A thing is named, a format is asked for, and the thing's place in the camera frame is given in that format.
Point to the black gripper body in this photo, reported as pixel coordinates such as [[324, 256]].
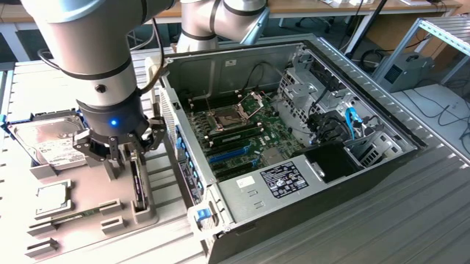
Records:
[[109, 115]]

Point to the low-profile graphics card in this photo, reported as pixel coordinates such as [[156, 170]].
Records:
[[139, 184]]

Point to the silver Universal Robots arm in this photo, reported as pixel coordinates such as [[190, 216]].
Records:
[[91, 41]]

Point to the silver hard disk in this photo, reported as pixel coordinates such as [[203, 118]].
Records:
[[47, 143]]

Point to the thin locking lever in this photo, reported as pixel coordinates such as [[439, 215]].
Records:
[[208, 104]]

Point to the grey parts rack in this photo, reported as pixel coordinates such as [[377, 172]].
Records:
[[88, 198]]

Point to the black RAM slot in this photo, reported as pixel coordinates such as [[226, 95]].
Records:
[[231, 129], [212, 99], [227, 148], [216, 105]]

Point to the silver CPU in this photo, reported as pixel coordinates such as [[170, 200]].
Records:
[[51, 200]]

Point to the blue expansion slot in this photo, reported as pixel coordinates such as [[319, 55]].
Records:
[[228, 154]]

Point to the blue disk caddy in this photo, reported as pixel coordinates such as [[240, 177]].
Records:
[[21, 116]]

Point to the black RAM stick with label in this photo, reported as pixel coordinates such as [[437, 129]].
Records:
[[236, 137]]

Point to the black expansion slot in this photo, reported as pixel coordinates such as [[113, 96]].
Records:
[[236, 172], [232, 165]]

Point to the green RAM stick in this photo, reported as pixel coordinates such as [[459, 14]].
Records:
[[76, 215]]

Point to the silver socket cover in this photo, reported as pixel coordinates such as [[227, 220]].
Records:
[[252, 103]]

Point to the green motherboard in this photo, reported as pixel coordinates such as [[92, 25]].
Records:
[[275, 129]]

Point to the silver chipset heat sink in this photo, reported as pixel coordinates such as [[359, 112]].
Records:
[[275, 155]]

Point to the grey power supply unit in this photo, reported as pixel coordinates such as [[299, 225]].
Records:
[[252, 198]]

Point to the silver drive cage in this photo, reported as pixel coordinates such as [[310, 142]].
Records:
[[300, 88]]

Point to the wooden office desk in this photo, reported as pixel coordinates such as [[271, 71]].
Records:
[[11, 16], [403, 8]]

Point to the black plastic fan shroud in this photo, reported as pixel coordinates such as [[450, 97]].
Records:
[[330, 162]]

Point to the grey metal disk bay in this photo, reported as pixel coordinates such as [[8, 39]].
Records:
[[374, 151]]

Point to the black star chair base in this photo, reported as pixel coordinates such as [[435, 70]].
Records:
[[323, 22]]

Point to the open grey PC case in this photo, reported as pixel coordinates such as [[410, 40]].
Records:
[[367, 192]]

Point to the grey control box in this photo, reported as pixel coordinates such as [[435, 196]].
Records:
[[407, 74]]

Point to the black stand pole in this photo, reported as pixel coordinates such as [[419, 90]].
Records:
[[379, 5]]

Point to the aluminium frame rack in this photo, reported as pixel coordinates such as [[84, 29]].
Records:
[[441, 33]]

